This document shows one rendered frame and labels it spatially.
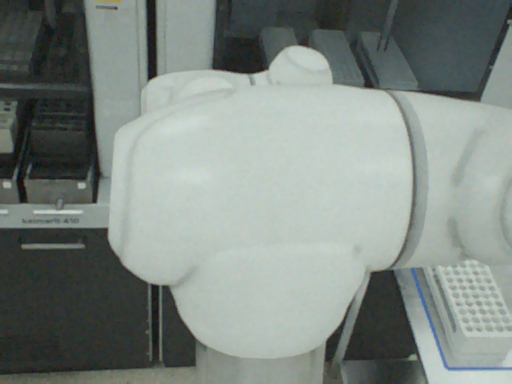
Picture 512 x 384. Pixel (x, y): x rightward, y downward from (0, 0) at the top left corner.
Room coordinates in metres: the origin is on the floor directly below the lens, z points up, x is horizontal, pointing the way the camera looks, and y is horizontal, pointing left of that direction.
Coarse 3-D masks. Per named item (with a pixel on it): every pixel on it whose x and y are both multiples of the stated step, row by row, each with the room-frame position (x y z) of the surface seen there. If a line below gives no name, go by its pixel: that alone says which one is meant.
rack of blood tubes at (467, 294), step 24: (480, 264) 0.89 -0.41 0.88; (432, 288) 0.85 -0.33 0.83; (456, 288) 0.81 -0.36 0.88; (480, 288) 0.83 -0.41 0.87; (456, 312) 0.75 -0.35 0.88; (480, 312) 0.77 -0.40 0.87; (504, 312) 0.77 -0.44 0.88; (456, 336) 0.72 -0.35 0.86; (480, 336) 0.71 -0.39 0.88; (504, 336) 0.71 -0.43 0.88
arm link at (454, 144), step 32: (416, 96) 0.39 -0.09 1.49; (416, 128) 0.35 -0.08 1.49; (448, 128) 0.36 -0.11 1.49; (480, 128) 0.36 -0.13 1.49; (416, 160) 0.33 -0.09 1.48; (448, 160) 0.34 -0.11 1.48; (480, 160) 0.33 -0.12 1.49; (416, 192) 0.32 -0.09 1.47; (448, 192) 0.33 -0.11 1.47; (480, 192) 0.31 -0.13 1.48; (416, 224) 0.31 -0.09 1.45; (448, 224) 0.32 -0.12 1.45; (480, 224) 0.31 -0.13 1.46; (416, 256) 0.31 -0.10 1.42; (448, 256) 0.32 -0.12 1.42; (480, 256) 0.31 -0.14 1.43
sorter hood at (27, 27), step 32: (0, 0) 1.08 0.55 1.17; (32, 0) 1.09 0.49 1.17; (64, 0) 1.10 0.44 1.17; (0, 32) 1.08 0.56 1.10; (32, 32) 1.09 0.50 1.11; (64, 32) 1.10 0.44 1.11; (0, 64) 1.07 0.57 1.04; (32, 64) 1.09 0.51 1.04; (64, 64) 1.10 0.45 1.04; (0, 96) 1.06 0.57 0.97; (32, 96) 1.07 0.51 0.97; (64, 96) 1.09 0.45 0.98
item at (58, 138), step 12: (36, 132) 1.08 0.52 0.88; (48, 132) 1.09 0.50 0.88; (60, 132) 1.09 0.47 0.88; (72, 132) 1.10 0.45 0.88; (84, 132) 1.11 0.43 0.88; (36, 144) 1.08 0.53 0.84; (48, 144) 1.09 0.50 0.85; (60, 144) 1.09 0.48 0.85; (72, 144) 1.10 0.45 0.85; (84, 144) 1.10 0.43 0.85
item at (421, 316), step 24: (360, 288) 1.04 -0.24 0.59; (408, 288) 0.85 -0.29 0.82; (504, 288) 0.89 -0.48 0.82; (408, 312) 0.79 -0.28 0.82; (432, 312) 0.80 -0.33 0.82; (432, 336) 0.74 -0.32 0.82; (336, 360) 1.04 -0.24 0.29; (432, 360) 0.69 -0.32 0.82; (456, 360) 0.70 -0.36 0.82; (480, 360) 0.70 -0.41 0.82; (504, 360) 0.71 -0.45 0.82
